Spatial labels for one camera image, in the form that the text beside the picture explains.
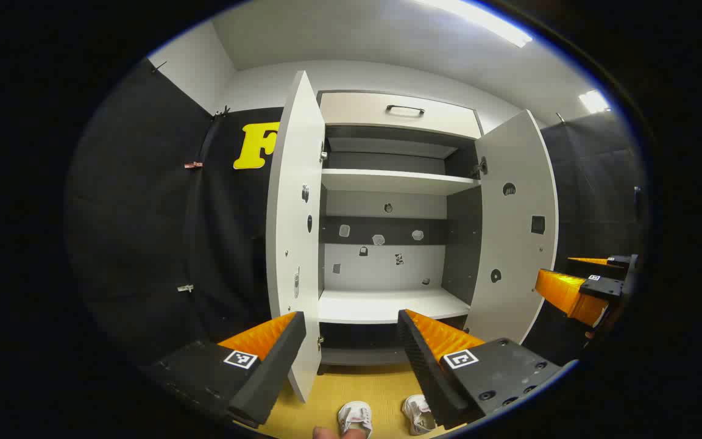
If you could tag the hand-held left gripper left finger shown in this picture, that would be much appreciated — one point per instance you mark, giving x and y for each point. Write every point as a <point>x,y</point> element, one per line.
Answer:
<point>278,360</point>

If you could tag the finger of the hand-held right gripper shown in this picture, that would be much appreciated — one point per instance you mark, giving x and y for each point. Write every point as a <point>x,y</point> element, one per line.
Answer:
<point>613,262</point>
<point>564,292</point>

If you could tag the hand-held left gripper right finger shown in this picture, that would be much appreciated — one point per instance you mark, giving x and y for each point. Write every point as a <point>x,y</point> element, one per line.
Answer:
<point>418,360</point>

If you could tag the white canvas shoe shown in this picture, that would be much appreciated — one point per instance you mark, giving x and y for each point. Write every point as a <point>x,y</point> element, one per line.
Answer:
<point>356,417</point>
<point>417,414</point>

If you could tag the white and grey shoe cabinet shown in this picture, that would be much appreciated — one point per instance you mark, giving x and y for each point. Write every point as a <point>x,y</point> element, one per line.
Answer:
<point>387,305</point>

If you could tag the white cabinet door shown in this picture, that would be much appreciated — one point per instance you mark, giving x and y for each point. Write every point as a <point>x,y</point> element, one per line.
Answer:
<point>293,213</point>
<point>515,244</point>

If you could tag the white cabinet drawer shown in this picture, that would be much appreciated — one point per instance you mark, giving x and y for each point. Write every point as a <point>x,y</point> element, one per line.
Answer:
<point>363,113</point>

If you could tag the black backdrop cloth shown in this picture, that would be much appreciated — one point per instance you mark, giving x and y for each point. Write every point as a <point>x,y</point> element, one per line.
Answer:
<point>595,183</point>
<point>144,231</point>

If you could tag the silver cloth clip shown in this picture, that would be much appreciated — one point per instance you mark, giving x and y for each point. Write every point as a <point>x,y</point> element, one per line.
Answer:
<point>185,288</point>

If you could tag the long ceiling light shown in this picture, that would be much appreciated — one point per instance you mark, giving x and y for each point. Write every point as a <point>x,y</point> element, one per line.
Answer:
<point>593,101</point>

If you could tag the copper cloth clip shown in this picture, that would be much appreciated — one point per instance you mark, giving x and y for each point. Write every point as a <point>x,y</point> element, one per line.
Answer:
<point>193,165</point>

